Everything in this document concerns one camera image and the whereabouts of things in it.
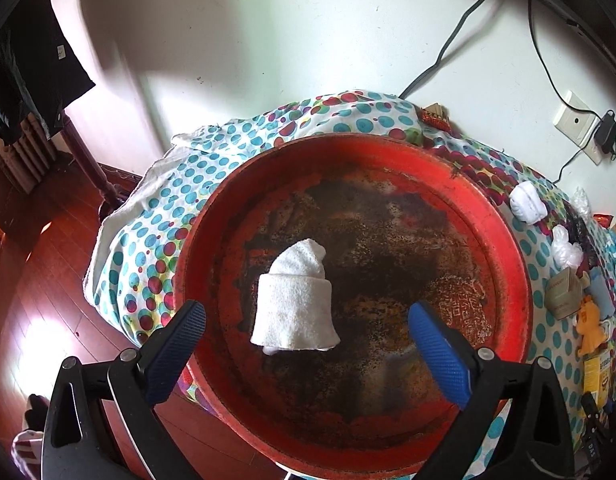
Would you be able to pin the white towel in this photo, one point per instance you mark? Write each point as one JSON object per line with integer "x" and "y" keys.
{"x": 294, "y": 303}

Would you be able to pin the small clear plastic bag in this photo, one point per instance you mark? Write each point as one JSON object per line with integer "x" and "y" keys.
{"x": 580, "y": 202}

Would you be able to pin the white rolled sock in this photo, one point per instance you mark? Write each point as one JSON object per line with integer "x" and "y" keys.
{"x": 526, "y": 205}

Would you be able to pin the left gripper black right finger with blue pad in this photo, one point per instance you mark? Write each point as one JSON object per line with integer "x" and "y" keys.
{"x": 535, "y": 442}

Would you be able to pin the light blue cloth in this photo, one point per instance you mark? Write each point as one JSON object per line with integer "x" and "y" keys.
{"x": 600, "y": 294}

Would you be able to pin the orange yellow medicine box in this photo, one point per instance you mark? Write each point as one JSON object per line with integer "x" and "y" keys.
{"x": 597, "y": 376}

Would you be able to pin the tan cardboard box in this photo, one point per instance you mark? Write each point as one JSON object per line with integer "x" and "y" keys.
{"x": 563, "y": 294}

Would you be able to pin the black power adapter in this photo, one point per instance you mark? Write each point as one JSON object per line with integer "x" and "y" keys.
{"x": 605, "y": 135}

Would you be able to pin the polka dot bed sheet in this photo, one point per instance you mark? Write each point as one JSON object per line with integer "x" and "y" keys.
{"x": 130, "y": 280}

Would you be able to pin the black plastic bag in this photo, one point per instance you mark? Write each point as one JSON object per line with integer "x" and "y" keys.
{"x": 579, "y": 233}

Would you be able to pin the orange rubber chick toy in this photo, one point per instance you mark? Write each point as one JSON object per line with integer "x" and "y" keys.
{"x": 588, "y": 327}

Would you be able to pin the red snack wrapper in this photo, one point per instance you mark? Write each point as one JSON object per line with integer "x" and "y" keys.
{"x": 435, "y": 116}

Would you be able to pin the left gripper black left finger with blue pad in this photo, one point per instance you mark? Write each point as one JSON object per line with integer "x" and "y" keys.
{"x": 78, "y": 442}

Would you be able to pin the white wall socket plate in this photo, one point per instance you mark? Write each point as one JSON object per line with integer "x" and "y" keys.
{"x": 576, "y": 121}

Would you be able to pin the round red rusty tray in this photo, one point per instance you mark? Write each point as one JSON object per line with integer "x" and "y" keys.
{"x": 398, "y": 224}

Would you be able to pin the black hanging clothes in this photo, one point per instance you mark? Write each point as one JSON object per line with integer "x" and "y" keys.
{"x": 39, "y": 71}

